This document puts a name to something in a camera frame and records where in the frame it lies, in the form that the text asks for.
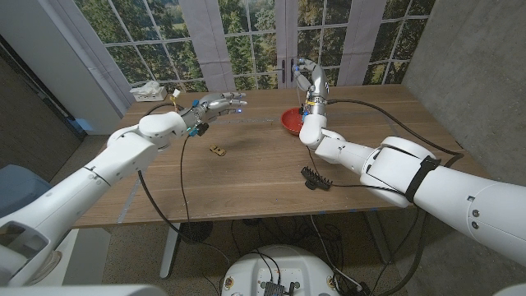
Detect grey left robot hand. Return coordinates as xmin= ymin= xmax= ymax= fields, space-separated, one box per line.
xmin=180 ymin=91 xmax=248 ymax=137

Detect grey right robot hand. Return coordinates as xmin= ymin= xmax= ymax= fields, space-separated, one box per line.
xmin=291 ymin=58 xmax=330 ymax=117

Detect red bowl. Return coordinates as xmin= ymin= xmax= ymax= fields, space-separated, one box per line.
xmin=280 ymin=107 xmax=306 ymax=136

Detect black hairpin claw clip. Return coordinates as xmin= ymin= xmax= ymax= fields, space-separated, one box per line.
xmin=300 ymin=165 xmax=334 ymax=191

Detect white power strip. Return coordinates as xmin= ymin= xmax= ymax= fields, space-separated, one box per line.
xmin=133 ymin=86 xmax=168 ymax=103

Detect crumpled white tissue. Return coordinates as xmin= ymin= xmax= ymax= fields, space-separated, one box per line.
xmin=129 ymin=80 xmax=161 ymax=98

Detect round black floor fan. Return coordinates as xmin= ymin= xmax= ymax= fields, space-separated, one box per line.
xmin=180 ymin=221 xmax=214 ymax=244

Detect white metal table leg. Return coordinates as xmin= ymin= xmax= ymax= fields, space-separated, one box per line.
xmin=159 ymin=222 xmax=182 ymax=280
xmin=365 ymin=211 xmax=391 ymax=265

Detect white robot torso base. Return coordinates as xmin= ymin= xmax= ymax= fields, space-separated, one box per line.
xmin=220 ymin=244 xmax=340 ymax=296

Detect blue-grey chair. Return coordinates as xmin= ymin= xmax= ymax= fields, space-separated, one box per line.
xmin=0 ymin=164 xmax=54 ymax=219

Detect white robot chest cover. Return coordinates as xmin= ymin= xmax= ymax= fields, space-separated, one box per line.
xmin=0 ymin=284 xmax=168 ymax=296

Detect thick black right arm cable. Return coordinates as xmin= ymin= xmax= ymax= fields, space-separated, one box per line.
xmin=326 ymin=98 xmax=465 ymax=296

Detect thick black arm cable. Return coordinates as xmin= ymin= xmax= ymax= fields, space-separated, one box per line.
xmin=326 ymin=98 xmax=465 ymax=296
xmin=137 ymin=102 xmax=231 ymax=266

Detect thin black left arm wire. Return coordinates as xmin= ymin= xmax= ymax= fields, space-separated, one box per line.
xmin=179 ymin=136 xmax=192 ymax=225

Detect thin black arm wire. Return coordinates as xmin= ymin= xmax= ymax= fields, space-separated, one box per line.
xmin=179 ymin=136 xmax=192 ymax=225
xmin=306 ymin=146 xmax=406 ymax=195

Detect thin black right arm wire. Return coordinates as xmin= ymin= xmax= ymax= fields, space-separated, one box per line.
xmin=306 ymin=146 xmax=406 ymax=195

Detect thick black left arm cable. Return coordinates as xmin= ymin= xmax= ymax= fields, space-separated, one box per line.
xmin=137 ymin=102 xmax=231 ymax=266

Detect tangled black floor cables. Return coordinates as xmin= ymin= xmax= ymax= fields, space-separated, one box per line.
xmin=229 ymin=213 xmax=344 ymax=258

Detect white floor cable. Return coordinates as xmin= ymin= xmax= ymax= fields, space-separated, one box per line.
xmin=308 ymin=214 xmax=365 ymax=291

